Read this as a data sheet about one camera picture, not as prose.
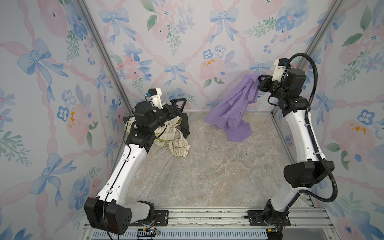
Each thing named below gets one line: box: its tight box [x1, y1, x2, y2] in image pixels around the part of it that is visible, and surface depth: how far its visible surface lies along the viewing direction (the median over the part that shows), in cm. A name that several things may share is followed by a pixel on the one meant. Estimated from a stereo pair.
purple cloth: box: [204, 73, 262, 143], surface depth 89 cm
